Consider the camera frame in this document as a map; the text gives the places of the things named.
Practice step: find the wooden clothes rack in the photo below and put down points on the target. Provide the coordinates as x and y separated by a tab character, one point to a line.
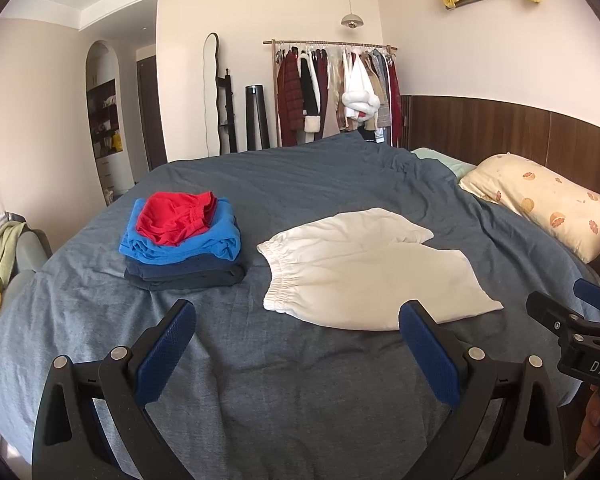
330	43

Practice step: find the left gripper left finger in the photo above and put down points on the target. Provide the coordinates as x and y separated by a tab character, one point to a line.
69	442

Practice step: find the navy folded garment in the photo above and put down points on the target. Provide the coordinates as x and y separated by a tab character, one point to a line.
192	265

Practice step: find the black cylindrical tower fan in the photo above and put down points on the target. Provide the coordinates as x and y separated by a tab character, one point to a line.
257	134

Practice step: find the pendant ceiling lamp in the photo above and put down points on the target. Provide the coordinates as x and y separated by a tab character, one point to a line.
351	20

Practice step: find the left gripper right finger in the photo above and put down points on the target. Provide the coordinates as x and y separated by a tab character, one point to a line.
524	442

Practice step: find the dark wooden door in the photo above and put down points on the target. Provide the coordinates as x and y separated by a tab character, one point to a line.
148	95

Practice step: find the wooden headboard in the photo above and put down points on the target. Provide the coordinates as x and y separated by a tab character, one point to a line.
473	129

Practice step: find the cream white shorts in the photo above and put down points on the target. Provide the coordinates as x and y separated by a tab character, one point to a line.
355	270

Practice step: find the grey armchair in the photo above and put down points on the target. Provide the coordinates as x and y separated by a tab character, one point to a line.
32	253

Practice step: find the arched wall shelf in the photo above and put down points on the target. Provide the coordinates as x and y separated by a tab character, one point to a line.
105	122

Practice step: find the red folded garment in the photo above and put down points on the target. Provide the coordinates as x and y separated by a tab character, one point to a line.
169	219

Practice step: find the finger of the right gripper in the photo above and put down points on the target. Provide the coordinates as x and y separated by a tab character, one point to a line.
587	292
561	321

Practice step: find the olive green garment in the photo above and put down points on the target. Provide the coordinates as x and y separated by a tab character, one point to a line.
10	232

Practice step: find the person's right hand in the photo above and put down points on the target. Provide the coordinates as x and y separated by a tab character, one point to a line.
589	437

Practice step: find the black ladder stand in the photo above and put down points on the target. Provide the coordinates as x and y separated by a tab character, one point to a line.
227	125

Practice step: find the pale green pillow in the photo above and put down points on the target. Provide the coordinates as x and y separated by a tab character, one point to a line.
458	167

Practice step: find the black folded garment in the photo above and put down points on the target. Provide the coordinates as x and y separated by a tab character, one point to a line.
194	281

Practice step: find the wavy floor mirror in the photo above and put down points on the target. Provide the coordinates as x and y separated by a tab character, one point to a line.
210	89

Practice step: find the cream patterned pillow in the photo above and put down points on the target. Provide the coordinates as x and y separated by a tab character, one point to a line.
560	207

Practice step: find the blue folded garment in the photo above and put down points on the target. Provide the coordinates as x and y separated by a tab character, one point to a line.
222	240

